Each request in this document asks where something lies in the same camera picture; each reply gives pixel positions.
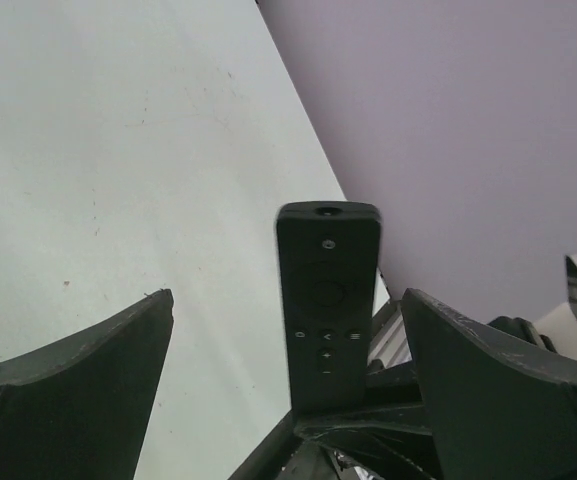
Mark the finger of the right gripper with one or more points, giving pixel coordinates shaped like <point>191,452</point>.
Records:
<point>388,436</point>

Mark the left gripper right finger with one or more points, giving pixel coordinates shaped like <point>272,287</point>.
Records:
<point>499,407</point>

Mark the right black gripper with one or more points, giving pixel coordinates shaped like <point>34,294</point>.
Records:
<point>523,330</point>

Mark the right aluminium frame post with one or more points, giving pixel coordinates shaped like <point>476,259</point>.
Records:
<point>389,345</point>

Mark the black remote control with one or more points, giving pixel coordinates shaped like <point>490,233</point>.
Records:
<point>328,254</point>

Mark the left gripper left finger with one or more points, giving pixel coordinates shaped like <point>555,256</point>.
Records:
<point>79,407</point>

